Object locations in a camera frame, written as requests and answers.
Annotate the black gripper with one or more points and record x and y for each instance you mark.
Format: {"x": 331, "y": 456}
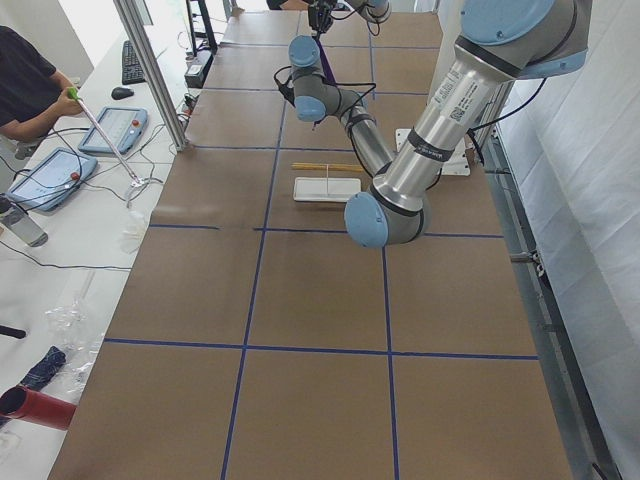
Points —
{"x": 316, "y": 122}
{"x": 319, "y": 17}

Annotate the dark blue folded cloth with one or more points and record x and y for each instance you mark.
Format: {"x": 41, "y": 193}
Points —
{"x": 41, "y": 374}

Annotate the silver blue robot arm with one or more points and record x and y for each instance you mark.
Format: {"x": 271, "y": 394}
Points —
{"x": 373, "y": 11}
{"x": 499, "y": 42}

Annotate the lower teach pendant tablet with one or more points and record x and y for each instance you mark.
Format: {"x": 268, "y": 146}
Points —
{"x": 53, "y": 180}

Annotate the white towel rack base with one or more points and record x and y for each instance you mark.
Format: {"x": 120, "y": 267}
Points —
{"x": 325, "y": 189}

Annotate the upper teach pendant tablet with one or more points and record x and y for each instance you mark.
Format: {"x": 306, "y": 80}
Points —
{"x": 123, "y": 126}

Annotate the wooden rack rod near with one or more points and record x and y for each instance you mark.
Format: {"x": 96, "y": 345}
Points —
{"x": 334, "y": 170}

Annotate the teach pendant tablet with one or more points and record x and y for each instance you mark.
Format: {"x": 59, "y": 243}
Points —
{"x": 53, "y": 180}
{"x": 123, "y": 126}

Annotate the black keyboard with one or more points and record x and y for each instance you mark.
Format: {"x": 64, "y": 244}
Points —
{"x": 131, "y": 69}

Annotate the aluminium frame post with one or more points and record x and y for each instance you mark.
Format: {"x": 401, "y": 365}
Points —
{"x": 133, "y": 25}

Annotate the clear water bottle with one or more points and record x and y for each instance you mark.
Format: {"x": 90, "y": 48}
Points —
{"x": 19, "y": 223}

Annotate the person in black shirt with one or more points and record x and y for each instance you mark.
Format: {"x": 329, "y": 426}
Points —
{"x": 34, "y": 93}

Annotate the wooden rack rod far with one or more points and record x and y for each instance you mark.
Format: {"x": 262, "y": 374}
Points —
{"x": 323, "y": 166}

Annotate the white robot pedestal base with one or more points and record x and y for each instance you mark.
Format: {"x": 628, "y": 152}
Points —
{"x": 433, "y": 140}

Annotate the black computer mouse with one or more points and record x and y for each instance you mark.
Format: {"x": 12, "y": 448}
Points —
{"x": 120, "y": 93}

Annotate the grabber stick green handle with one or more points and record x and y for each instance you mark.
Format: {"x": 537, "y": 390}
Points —
{"x": 137, "y": 182}

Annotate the purple towel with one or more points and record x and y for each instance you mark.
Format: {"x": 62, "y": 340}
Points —
{"x": 325, "y": 91}

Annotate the wooden rack rod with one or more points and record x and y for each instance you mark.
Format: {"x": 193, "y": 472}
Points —
{"x": 323, "y": 166}
{"x": 334, "y": 170}

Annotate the red cylinder tube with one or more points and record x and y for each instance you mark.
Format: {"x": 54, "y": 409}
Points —
{"x": 21, "y": 403}

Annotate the clear plastic wrap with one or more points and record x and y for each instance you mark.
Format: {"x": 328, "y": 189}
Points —
{"x": 76, "y": 332}

